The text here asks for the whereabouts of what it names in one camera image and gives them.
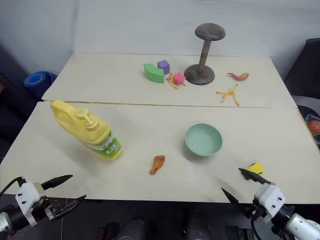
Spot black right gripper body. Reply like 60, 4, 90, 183
245, 196, 268, 223

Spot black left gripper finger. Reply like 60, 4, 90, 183
40, 174, 74, 191
54, 194, 87, 218

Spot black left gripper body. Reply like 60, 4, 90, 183
33, 196, 60, 221

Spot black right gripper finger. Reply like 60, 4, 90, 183
221, 187, 253, 219
238, 167, 273, 186

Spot yellow detergent bottle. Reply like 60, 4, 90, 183
50, 99, 124, 161

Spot light green bowl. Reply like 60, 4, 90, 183
184, 123, 223, 158

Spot yellow block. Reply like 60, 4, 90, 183
245, 161, 266, 174

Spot burger print box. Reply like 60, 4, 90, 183
296, 104, 320, 151

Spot toy french fries pile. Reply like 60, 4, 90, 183
215, 83, 241, 107

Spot toy fried chicken drumstick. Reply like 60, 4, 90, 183
149, 154, 166, 175

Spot orange toy shrimp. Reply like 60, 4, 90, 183
226, 72, 250, 82

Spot rolled blue mat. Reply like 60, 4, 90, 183
23, 71, 58, 95

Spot dark wooden mushroom-shaped stand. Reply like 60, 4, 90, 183
183, 22, 227, 86

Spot black chair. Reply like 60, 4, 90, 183
284, 38, 320, 96

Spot pink foam cube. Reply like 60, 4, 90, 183
173, 72, 187, 85

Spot pink fries box toy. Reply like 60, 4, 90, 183
166, 72, 187, 91

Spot purple foam cube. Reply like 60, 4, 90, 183
157, 59, 171, 75

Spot green foam arch block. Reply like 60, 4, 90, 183
143, 63, 165, 84

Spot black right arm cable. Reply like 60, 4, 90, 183
250, 214, 262, 240

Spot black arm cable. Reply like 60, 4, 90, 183
250, 214, 262, 240
0, 176, 24, 198

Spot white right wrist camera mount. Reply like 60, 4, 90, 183
253, 183, 287, 224

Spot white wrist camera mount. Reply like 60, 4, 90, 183
14, 182, 48, 227
253, 183, 287, 224

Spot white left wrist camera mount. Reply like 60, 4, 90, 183
14, 182, 48, 227

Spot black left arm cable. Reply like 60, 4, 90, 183
0, 176, 24, 198

